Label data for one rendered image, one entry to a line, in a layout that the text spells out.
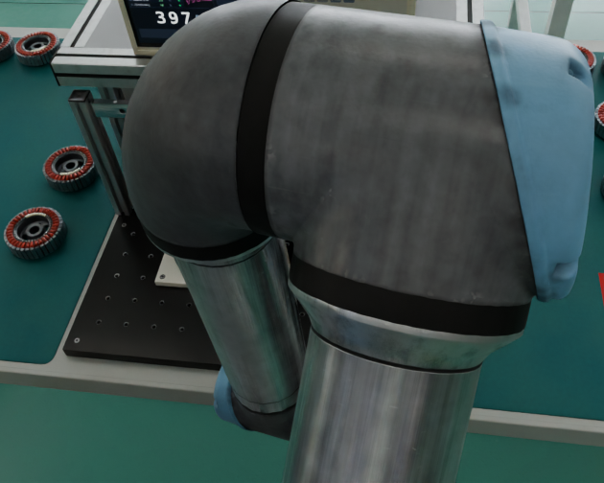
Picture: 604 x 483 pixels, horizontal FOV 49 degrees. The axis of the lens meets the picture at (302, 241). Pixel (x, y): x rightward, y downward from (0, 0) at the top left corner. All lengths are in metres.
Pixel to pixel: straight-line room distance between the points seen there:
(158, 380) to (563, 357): 0.66
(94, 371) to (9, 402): 0.99
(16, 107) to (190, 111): 1.47
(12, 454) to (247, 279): 1.69
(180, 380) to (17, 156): 0.71
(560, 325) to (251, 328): 0.79
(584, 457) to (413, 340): 1.67
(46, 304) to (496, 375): 0.79
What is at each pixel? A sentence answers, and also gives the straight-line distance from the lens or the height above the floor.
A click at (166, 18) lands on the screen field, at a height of 1.18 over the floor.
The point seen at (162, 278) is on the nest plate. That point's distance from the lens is 1.22.
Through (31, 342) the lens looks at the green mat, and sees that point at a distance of 1.27.
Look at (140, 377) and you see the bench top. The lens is 1.16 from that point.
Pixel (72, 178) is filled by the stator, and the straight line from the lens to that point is 1.45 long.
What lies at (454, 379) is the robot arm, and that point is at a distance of 0.31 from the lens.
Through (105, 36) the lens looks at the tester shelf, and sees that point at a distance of 1.19.
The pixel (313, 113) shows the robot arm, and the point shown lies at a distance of 0.28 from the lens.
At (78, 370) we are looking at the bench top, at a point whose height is 0.75.
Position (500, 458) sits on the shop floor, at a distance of 1.89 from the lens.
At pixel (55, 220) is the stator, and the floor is 0.78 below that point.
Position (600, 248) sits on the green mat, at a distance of 1.32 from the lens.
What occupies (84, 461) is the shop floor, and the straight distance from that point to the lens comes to 1.99.
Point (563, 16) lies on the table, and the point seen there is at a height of 0.57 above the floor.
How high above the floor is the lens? 1.73
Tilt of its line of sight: 50 degrees down
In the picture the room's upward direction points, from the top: 6 degrees counter-clockwise
